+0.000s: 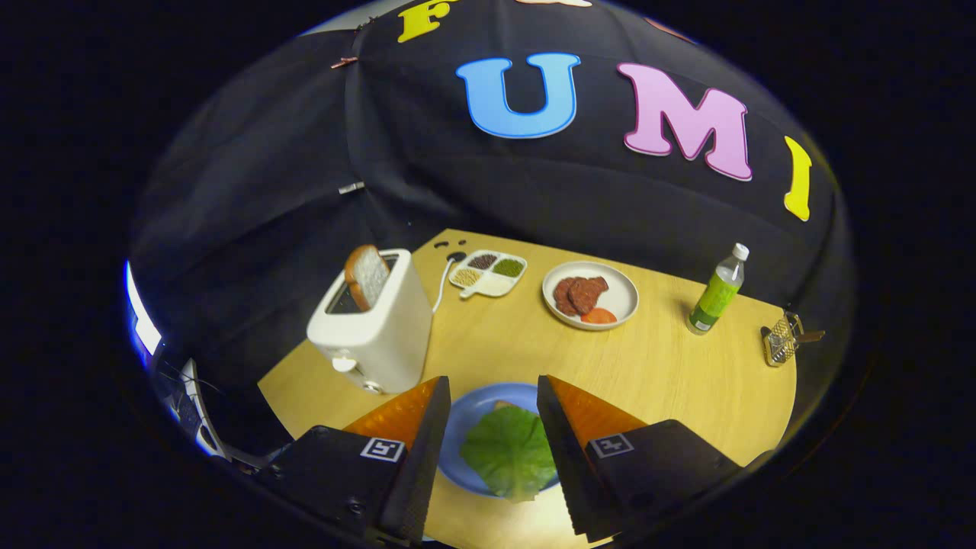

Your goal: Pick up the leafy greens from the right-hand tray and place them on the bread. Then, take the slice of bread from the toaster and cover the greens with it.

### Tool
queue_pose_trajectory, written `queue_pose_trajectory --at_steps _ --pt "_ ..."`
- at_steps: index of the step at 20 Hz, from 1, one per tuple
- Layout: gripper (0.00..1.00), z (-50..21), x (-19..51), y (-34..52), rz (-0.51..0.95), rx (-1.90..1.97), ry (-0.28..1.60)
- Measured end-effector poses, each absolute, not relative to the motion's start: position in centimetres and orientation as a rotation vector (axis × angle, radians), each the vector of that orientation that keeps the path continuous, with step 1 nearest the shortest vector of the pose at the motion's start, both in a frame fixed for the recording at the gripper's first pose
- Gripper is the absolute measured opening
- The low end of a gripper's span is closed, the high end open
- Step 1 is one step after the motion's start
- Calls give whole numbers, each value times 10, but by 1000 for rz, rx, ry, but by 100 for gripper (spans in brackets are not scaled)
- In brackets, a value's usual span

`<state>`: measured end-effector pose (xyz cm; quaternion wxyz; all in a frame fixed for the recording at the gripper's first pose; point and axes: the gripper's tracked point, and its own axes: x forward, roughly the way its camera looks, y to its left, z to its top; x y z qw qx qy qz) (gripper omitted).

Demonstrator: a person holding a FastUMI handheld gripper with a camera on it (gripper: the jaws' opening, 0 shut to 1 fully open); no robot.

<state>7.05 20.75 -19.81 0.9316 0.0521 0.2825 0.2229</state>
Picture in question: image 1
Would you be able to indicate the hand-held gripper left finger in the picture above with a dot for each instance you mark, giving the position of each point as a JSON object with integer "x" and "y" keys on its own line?
{"x": 415, "y": 473}

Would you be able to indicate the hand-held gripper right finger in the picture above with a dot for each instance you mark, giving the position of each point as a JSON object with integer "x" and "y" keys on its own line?
{"x": 568, "y": 465}

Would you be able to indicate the green lettuce leaf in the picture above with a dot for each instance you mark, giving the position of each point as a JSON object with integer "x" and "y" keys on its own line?
{"x": 507, "y": 454}

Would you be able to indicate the white bread slice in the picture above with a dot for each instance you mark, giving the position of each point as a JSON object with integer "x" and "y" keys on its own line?
{"x": 370, "y": 274}

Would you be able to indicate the square toast slice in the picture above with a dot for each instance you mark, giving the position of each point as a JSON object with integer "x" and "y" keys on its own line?
{"x": 503, "y": 404}

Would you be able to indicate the blue plate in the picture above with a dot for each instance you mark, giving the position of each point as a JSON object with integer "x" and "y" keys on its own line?
{"x": 473, "y": 400}

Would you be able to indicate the white toaster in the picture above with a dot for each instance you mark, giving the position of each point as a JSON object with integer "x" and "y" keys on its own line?
{"x": 381, "y": 335}

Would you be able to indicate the orange tomato slice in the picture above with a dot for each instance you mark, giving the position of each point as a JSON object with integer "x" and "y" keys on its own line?
{"x": 598, "y": 316}

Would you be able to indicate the brown meat slice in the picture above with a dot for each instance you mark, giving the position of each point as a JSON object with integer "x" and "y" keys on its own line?
{"x": 589, "y": 292}
{"x": 563, "y": 297}

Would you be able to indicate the white round plate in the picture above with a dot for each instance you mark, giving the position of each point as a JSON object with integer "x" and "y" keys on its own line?
{"x": 621, "y": 293}

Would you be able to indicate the white divided dish with beans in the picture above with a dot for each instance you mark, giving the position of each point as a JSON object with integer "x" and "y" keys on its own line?
{"x": 494, "y": 284}

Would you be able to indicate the green label plastic bottle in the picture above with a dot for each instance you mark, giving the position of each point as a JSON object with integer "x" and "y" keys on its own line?
{"x": 717, "y": 297}

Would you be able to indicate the silver clip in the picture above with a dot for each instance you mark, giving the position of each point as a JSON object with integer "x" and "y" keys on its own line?
{"x": 351, "y": 187}

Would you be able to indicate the pink clip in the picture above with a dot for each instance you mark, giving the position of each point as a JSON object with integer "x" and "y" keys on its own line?
{"x": 345, "y": 62}

